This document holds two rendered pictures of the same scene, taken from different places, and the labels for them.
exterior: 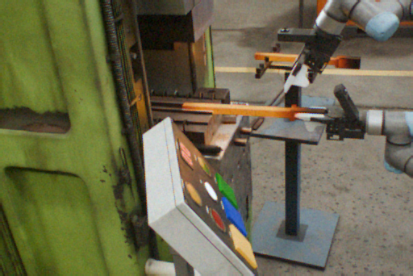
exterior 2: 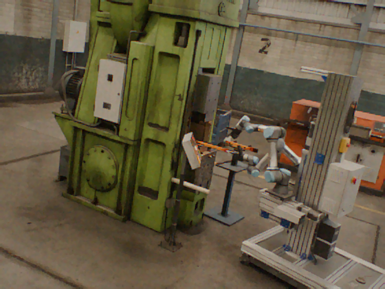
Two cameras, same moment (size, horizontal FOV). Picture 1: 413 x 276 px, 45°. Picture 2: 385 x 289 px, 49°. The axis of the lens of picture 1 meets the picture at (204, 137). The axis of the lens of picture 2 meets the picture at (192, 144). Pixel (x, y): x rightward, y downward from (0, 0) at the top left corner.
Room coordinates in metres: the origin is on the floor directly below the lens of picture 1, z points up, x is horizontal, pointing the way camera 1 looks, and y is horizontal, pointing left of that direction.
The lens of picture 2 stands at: (-3.12, -0.41, 2.17)
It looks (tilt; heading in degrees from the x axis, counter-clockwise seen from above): 15 degrees down; 6
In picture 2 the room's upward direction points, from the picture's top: 10 degrees clockwise
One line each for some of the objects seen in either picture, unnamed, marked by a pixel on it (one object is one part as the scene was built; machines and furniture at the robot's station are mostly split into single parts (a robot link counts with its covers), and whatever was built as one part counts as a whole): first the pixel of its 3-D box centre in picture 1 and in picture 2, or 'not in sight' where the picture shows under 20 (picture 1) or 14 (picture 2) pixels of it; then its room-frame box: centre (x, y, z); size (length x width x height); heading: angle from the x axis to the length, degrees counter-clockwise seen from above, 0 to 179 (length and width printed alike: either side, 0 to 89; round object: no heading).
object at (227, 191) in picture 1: (225, 192); not in sight; (1.00, -0.04, 1.01); 0.07 x 0.05 x 0.07; 5
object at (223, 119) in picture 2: not in sight; (197, 123); (5.59, 0.52, 0.36); 1.20 x 0.80 x 0.72; 78
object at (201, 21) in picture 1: (138, 14); (192, 112); (1.52, 0.16, 1.32); 0.42 x 0.20 x 0.10; 70
